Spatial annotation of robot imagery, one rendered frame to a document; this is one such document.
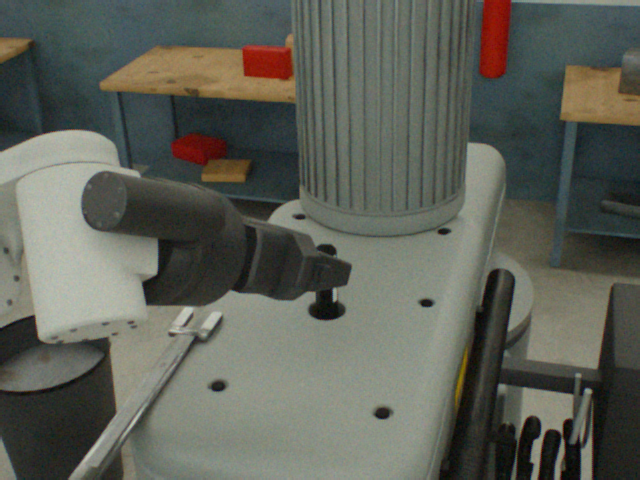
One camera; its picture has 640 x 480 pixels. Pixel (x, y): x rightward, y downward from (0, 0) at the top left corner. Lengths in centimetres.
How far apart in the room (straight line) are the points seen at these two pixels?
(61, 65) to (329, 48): 524
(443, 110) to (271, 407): 38
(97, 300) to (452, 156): 55
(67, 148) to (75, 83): 555
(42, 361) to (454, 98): 253
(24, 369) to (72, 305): 276
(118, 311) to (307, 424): 24
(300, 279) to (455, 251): 31
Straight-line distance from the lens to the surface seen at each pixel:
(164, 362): 76
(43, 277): 51
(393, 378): 74
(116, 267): 51
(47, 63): 613
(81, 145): 53
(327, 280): 68
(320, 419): 70
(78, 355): 325
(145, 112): 587
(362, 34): 86
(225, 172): 510
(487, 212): 135
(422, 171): 93
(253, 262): 62
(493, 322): 96
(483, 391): 86
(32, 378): 320
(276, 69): 475
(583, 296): 447
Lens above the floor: 235
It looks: 30 degrees down
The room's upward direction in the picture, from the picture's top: 3 degrees counter-clockwise
